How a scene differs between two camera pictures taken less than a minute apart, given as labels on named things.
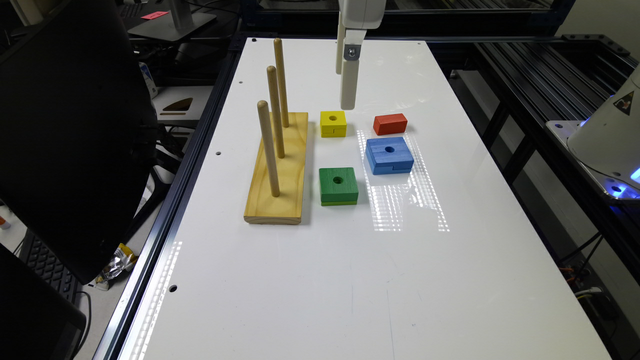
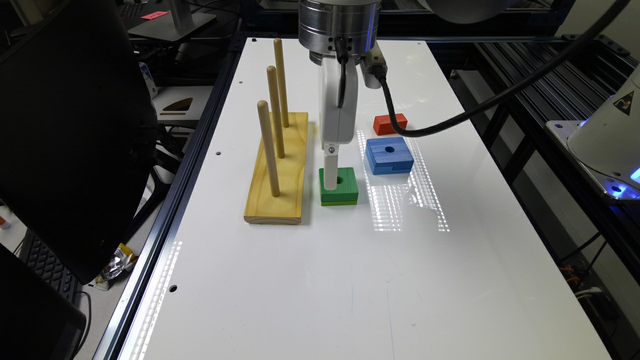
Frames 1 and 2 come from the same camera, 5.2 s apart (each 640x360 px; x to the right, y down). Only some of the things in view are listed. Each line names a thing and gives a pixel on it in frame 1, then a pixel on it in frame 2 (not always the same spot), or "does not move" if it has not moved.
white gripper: [354, 39] to [338, 124]
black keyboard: [38, 256] does not move
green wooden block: [338, 186] does not move
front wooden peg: [268, 136] does not move
